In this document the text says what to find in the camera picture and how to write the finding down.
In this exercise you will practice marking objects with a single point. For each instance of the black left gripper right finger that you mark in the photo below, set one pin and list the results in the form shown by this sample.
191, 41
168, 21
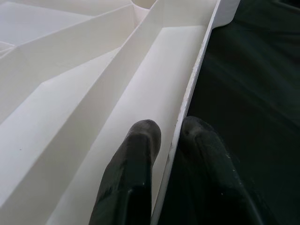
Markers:
204, 175

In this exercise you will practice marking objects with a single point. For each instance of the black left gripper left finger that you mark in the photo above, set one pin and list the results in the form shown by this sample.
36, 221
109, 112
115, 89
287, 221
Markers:
133, 175

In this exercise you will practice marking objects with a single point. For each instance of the white plastic children table top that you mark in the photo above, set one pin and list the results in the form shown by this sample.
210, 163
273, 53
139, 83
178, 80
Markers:
70, 93

